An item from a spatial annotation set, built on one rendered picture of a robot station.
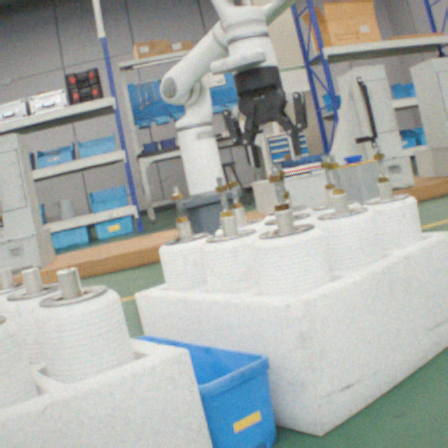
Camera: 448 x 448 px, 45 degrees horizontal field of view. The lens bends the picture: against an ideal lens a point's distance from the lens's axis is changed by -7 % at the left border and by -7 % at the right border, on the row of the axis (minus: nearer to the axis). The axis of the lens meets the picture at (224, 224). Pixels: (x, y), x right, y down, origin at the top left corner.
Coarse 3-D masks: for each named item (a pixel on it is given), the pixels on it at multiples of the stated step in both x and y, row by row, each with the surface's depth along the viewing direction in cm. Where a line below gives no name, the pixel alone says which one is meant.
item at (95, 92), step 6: (96, 84) 540; (72, 90) 536; (78, 90) 537; (84, 90) 543; (90, 90) 542; (96, 90) 540; (102, 90) 544; (72, 96) 536; (78, 96) 537; (84, 96) 540; (90, 96) 545; (96, 96) 541; (102, 96) 543; (72, 102) 537; (78, 102) 537; (84, 102) 544
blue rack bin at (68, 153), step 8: (72, 144) 558; (40, 152) 566; (48, 152) 580; (64, 152) 536; (72, 152) 553; (40, 160) 534; (48, 160) 535; (56, 160) 536; (64, 160) 538; (72, 160) 543; (40, 168) 535
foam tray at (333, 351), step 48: (432, 240) 86; (336, 288) 71; (384, 288) 77; (432, 288) 85; (192, 336) 86; (240, 336) 76; (288, 336) 69; (336, 336) 70; (384, 336) 76; (432, 336) 84; (288, 384) 71; (336, 384) 70; (384, 384) 76
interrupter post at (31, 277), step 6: (24, 270) 67; (30, 270) 66; (36, 270) 67; (24, 276) 66; (30, 276) 66; (36, 276) 66; (24, 282) 66; (30, 282) 66; (36, 282) 66; (30, 288) 66; (36, 288) 66; (42, 288) 67
